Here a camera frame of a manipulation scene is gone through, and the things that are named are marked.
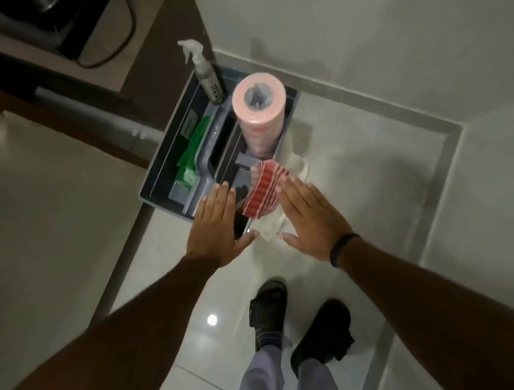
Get person's right hand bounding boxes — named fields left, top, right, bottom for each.
left=277, top=175, right=361, bottom=263

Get person's left hand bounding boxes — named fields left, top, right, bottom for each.
left=186, top=181, right=260, bottom=269

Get person's right forearm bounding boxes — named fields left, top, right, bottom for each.
left=337, top=237, right=514, bottom=390

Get person's left forearm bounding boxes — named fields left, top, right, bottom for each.
left=14, top=255, right=222, bottom=390

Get white cloth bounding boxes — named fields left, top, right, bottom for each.
left=247, top=152, right=310, bottom=242

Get red striped cloth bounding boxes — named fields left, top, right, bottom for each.
left=236, top=159, right=291, bottom=220

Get black wristband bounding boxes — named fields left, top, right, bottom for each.
left=330, top=233, right=361, bottom=268

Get green cloth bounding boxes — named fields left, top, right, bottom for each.
left=175, top=116, right=210, bottom=188

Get grey cleaning caddy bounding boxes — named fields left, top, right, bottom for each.
left=139, top=63, right=300, bottom=242

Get black left sandal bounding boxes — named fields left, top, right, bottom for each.
left=248, top=280, right=288, bottom=353

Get black sandal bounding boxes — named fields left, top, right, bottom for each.
left=248, top=280, right=288, bottom=353
left=289, top=299, right=355, bottom=378

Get pink cloth roll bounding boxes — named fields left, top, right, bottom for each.
left=231, top=72, right=287, bottom=158

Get black right sandal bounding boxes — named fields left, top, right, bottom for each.
left=289, top=299, right=355, bottom=378

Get white trigger spray bottle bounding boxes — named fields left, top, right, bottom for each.
left=177, top=39, right=226, bottom=106

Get grey trousers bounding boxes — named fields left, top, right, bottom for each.
left=240, top=344, right=340, bottom=390

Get grey metal bar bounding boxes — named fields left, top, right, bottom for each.
left=34, top=86, right=166, bottom=158

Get brown wooden cabinet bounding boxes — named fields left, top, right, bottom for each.
left=0, top=0, right=216, bottom=170

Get black appliance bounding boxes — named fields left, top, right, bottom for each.
left=0, top=0, right=112, bottom=61

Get black cable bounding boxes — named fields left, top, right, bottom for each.
left=76, top=0, right=137, bottom=69

